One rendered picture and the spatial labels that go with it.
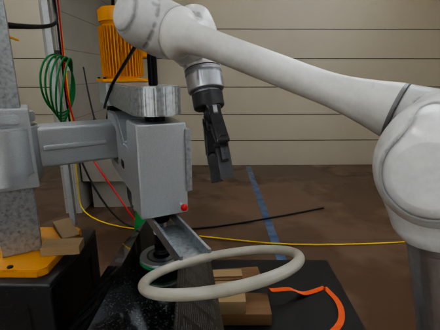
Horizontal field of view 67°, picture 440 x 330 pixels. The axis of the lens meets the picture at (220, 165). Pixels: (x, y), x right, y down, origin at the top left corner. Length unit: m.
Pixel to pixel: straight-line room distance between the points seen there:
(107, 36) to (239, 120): 4.55
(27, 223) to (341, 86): 1.77
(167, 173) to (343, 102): 0.96
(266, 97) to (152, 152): 5.05
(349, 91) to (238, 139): 5.77
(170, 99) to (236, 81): 4.91
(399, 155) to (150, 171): 1.16
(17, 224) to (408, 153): 1.92
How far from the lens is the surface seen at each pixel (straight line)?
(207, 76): 0.78
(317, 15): 6.58
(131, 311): 1.49
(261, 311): 2.55
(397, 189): 0.40
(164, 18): 0.68
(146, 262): 1.67
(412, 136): 0.40
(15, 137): 1.88
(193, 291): 0.81
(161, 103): 1.36
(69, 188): 4.16
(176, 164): 1.46
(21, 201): 2.03
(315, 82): 0.65
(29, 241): 2.11
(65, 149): 1.99
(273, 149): 6.50
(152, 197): 1.47
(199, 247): 1.32
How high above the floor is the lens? 1.72
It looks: 15 degrees down
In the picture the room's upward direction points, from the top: straight up
